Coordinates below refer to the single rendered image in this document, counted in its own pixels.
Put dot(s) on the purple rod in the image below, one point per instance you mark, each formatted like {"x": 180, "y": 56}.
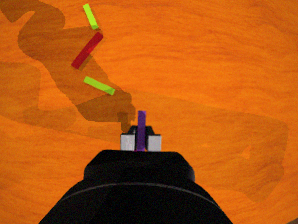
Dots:
{"x": 141, "y": 130}

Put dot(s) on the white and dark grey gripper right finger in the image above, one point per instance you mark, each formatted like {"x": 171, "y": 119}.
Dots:
{"x": 152, "y": 140}

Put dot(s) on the lime green rod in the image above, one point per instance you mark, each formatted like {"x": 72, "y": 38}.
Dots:
{"x": 99, "y": 85}
{"x": 90, "y": 16}

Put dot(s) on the dark red rod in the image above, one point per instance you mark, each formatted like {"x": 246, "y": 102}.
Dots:
{"x": 87, "y": 50}

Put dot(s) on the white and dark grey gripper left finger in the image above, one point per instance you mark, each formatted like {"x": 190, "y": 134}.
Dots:
{"x": 128, "y": 139}

